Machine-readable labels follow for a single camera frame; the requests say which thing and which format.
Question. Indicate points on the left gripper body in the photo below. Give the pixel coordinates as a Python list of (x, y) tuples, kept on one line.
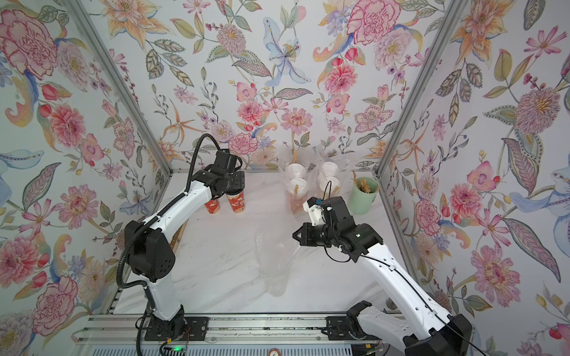
[(234, 180)]

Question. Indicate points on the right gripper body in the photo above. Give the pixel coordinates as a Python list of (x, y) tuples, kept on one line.
[(326, 236)]

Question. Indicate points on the black lid red cup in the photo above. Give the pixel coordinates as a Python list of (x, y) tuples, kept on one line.
[(236, 201), (213, 206)]

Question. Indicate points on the white lid red back cup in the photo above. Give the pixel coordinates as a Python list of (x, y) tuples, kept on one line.
[(296, 194)]

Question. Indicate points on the white lid red cup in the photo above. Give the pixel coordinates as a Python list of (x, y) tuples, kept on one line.
[(296, 194), (295, 171)]

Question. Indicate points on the white lid beige cup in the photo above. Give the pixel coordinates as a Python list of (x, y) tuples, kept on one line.
[(328, 187)]

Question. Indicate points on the clear plastic carrier bag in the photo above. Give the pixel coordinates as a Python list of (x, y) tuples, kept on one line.
[(345, 163)]

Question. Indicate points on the white lid floral cup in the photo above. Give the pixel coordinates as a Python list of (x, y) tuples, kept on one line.
[(328, 169)]

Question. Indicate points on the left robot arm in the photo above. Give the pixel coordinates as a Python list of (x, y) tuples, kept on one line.
[(148, 259)]

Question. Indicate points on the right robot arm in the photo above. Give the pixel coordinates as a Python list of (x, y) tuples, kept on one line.
[(426, 328)]

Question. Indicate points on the green cup holder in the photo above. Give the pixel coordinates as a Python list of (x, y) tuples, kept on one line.
[(360, 203)]

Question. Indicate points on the wooden stir sticks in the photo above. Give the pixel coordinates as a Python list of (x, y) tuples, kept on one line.
[(363, 185)]

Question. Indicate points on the wooden chessboard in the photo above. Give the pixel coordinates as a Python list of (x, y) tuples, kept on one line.
[(177, 237)]

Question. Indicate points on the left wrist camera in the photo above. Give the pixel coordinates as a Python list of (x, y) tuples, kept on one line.
[(225, 161)]

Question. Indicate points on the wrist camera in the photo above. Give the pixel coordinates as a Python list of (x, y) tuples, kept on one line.
[(225, 161), (330, 212)]

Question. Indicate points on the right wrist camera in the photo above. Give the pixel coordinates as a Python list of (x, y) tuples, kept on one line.
[(330, 212)]

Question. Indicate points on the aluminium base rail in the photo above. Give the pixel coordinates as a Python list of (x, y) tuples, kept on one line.
[(248, 328)]

